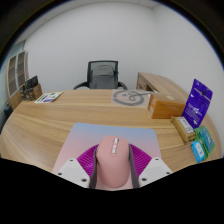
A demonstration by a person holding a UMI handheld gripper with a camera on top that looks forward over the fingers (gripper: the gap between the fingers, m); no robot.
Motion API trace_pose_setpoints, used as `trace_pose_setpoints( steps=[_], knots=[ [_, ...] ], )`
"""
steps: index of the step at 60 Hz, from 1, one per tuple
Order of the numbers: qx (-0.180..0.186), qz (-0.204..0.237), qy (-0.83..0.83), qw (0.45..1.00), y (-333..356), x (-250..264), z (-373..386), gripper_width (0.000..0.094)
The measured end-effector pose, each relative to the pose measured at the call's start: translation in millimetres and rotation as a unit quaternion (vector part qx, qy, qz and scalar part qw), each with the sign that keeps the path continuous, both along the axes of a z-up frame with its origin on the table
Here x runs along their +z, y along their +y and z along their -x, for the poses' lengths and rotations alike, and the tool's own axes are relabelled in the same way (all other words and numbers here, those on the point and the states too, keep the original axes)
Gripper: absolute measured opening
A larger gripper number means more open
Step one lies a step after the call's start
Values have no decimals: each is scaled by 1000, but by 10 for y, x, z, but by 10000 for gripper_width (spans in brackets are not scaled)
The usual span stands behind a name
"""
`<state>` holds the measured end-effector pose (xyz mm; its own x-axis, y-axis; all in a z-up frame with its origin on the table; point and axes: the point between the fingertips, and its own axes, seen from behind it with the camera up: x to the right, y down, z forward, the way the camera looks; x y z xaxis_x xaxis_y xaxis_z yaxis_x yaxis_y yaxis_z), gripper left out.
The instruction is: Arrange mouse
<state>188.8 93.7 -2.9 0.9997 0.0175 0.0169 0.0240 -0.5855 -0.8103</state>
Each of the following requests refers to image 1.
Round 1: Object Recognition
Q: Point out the white green purple leaflet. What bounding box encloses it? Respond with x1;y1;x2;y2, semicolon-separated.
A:
33;91;65;104

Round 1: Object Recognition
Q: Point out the blue wipes packet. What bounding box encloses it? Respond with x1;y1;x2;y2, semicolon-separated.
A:
190;140;206;164

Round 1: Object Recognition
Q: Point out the pink computer mouse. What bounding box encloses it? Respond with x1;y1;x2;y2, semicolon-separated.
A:
95;135;132;189

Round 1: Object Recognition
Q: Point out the black cardboard box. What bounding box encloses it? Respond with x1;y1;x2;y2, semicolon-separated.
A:
24;75;39;90

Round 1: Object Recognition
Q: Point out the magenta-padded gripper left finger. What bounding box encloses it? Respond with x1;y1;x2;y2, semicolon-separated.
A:
55;143;100;190

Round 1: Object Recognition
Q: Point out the grey round-print mat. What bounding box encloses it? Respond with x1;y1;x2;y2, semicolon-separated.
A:
110;88;158;108

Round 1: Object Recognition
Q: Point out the green wipes packet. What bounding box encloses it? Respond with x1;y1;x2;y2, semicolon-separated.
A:
193;125;216;158

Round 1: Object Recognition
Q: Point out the wooden side desk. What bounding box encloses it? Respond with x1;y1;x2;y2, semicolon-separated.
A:
136;71;188;98

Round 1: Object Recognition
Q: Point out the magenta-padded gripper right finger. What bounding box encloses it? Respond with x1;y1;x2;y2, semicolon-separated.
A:
128;143;174;188

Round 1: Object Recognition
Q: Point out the purple foil bag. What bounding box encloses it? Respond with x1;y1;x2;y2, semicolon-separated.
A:
181;78;214;130

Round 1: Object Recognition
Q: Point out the brown paper packet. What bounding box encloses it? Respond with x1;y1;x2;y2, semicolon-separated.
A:
170;115;197;143

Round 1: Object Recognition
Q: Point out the wooden glass-door shelf cabinet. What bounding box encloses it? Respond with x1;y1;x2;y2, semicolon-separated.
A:
4;50;29;111

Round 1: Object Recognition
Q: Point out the grey backpack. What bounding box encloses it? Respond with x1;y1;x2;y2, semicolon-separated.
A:
88;64;118;90

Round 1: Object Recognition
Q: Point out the black mesh office chair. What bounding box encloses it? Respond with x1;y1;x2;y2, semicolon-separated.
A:
73;60;129;91

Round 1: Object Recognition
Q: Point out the pink and blue mouse pad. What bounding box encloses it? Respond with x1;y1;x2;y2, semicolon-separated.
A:
52;121;163;174

